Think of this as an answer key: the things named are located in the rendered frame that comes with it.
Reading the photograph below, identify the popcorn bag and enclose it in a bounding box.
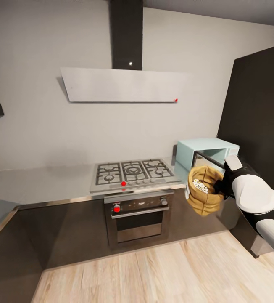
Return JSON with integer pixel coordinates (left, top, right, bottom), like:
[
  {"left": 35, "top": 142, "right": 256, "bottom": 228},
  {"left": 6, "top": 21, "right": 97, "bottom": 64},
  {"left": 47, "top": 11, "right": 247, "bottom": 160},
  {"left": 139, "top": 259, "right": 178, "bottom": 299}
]
[{"left": 184, "top": 165, "right": 226, "bottom": 216}]

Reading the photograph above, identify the microwave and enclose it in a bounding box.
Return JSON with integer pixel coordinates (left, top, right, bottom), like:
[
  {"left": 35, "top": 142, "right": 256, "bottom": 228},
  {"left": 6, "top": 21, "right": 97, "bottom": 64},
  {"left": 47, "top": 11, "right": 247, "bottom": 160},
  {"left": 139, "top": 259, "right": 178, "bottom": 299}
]
[{"left": 176, "top": 138, "right": 240, "bottom": 174}]

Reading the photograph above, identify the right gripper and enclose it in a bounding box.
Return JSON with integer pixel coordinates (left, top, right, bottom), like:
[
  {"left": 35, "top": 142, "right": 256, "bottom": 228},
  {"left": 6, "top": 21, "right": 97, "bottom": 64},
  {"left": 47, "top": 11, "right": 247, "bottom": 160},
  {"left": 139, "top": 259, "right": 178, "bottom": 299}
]
[{"left": 213, "top": 179, "right": 235, "bottom": 198}]

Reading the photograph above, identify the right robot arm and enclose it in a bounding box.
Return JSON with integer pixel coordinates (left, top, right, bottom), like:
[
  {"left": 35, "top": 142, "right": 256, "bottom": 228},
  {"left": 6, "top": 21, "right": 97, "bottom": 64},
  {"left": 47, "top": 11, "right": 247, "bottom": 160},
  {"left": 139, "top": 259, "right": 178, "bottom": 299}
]
[{"left": 213, "top": 155, "right": 274, "bottom": 249}]

